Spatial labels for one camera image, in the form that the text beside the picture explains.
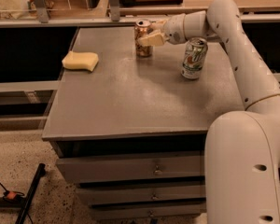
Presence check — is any grey metal railing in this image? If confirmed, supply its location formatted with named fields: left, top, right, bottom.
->
left=0, top=0, right=280, bottom=27

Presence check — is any bottom grey drawer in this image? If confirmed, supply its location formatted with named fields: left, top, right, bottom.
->
left=91, top=202, right=206, bottom=220

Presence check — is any green white soda can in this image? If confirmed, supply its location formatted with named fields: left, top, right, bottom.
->
left=181, top=37, right=208, bottom=80

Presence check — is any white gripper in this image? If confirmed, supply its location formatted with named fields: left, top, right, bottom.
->
left=137, top=14, right=187, bottom=47

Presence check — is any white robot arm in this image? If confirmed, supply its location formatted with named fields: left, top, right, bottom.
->
left=139, top=0, right=280, bottom=224

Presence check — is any orange soda can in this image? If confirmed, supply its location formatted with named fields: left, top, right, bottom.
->
left=134, top=19, right=153, bottom=57

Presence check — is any black cable with orange clip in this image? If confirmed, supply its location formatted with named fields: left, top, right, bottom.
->
left=0, top=172, right=34, bottom=224

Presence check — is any black stand leg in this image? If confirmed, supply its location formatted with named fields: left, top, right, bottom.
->
left=15, top=163, right=46, bottom=224

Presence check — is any middle grey drawer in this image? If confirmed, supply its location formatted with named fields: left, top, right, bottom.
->
left=76, top=181, right=205, bottom=205

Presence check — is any grey drawer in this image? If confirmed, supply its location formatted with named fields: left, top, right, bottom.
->
left=91, top=202, right=206, bottom=220
left=76, top=181, right=205, bottom=205
left=56, top=151, right=204, bottom=183

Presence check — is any yellow sponge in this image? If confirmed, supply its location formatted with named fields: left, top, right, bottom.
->
left=62, top=51, right=99, bottom=72

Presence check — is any grey drawer cabinet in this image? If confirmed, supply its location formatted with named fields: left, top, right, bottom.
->
left=43, top=27, right=243, bottom=211

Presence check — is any top grey drawer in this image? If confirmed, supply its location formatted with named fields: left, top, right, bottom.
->
left=56, top=151, right=204, bottom=183

